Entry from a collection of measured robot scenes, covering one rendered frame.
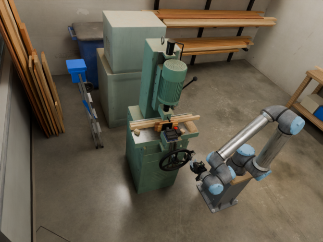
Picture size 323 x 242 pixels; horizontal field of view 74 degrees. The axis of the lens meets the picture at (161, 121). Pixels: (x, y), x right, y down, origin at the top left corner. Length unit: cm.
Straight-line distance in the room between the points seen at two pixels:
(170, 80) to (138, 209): 146
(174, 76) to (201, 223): 162
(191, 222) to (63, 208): 131
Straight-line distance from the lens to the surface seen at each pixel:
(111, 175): 266
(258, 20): 478
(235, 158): 215
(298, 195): 332
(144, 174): 220
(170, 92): 162
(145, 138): 182
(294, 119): 166
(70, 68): 214
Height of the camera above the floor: 226
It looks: 43 degrees down
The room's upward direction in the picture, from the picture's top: 12 degrees clockwise
